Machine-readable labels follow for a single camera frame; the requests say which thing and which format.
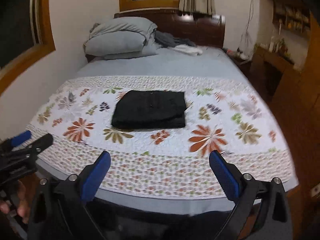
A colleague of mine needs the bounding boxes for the wooden desk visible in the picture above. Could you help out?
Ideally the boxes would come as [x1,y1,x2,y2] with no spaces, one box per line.
[250,45,304,100]

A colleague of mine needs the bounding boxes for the dark grey cloth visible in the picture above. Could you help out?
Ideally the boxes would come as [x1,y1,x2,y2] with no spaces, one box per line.
[155,31,198,48]

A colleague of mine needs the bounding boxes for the bed with blue sheet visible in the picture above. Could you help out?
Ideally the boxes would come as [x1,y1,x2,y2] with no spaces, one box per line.
[35,46,300,217]

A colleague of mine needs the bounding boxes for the black pants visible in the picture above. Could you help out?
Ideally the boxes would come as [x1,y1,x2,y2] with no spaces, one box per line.
[111,90,187,128]

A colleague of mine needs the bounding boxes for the grey pillows stack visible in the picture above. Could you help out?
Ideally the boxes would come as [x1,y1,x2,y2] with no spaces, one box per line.
[89,17,158,55]

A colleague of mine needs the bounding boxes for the dark wooden nightstand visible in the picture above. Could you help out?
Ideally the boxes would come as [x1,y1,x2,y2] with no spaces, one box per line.
[223,48,253,79]

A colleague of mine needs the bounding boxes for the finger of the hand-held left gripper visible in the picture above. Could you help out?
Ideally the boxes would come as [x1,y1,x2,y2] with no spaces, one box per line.
[0,130,32,153]
[7,133,54,163]

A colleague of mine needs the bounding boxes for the wooden bookshelf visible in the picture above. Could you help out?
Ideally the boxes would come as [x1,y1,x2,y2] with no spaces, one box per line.
[260,0,313,39]

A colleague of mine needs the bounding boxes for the grey pillow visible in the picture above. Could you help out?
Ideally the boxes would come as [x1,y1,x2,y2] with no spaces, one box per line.
[104,47,158,61]
[84,33,147,56]

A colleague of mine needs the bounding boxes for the wall cables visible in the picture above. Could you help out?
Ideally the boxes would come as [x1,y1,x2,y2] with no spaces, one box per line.
[240,0,262,53]

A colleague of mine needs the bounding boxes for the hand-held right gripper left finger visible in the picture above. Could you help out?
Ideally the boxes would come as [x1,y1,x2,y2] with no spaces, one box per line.
[27,151,112,240]

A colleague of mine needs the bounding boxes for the wooden wardrobe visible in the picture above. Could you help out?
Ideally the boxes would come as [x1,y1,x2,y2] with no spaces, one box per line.
[270,12,320,200]

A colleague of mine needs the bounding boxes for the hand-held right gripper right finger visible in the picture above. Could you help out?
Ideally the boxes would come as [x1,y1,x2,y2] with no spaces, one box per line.
[209,150,293,240]

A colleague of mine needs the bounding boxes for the small bottles and figurines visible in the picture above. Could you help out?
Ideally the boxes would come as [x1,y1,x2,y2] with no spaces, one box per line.
[267,36,292,58]

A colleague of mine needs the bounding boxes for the person's left hand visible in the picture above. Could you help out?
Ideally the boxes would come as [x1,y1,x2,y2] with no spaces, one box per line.
[0,181,30,224]

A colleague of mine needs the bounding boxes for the white cloth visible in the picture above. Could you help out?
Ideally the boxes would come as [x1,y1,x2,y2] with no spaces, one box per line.
[174,44,203,57]

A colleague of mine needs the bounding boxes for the floral quilt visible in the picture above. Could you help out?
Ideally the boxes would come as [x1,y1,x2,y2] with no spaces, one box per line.
[25,76,299,198]

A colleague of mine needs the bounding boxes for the dark wooden headboard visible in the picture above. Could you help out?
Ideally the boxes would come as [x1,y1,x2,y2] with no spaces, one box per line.
[85,10,227,63]

